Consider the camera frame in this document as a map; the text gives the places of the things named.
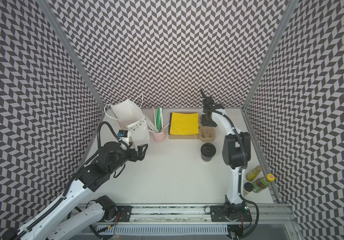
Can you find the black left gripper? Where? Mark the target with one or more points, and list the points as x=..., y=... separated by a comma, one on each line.
x=134, y=158

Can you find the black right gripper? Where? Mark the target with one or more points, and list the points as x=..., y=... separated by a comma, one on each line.
x=207, y=108

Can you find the white patterned gift bag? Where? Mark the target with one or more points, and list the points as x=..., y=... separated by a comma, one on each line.
x=130, y=117

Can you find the black takeout coffee cup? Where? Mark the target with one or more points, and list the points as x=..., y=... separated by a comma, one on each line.
x=208, y=151

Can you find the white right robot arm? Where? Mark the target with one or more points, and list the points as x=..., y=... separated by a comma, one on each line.
x=236, y=154

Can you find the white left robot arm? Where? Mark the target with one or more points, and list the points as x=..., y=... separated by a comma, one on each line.
x=51, y=223

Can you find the pink metal bucket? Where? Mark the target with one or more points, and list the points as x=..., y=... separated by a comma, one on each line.
x=159, y=136

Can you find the stacked pulp cup carriers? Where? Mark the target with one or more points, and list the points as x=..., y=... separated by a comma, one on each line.
x=206, y=134

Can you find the brown cardboard napkin box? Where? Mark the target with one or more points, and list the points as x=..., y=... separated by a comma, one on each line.
x=184, y=136

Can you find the yellow paper napkin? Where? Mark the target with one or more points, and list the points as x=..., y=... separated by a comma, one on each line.
x=184, y=123

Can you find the green wrapped straw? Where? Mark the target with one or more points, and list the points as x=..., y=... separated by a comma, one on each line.
x=159, y=119

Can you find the wooden stir stick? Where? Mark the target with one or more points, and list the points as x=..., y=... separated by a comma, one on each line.
x=154, y=118

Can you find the yellow capped sauce bottle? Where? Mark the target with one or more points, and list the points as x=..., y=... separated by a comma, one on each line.
x=263, y=183

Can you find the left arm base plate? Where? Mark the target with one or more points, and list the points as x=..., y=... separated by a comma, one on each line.
x=121, y=213

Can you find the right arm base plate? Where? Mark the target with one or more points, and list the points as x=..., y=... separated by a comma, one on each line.
x=220, y=214

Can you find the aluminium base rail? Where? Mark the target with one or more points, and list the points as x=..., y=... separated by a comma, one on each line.
x=190, y=219

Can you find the aluminium frame corner post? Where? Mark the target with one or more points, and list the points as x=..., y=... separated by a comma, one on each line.
x=289, y=11

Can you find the aluminium left corner post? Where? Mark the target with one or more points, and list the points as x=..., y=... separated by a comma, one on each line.
x=49, y=14

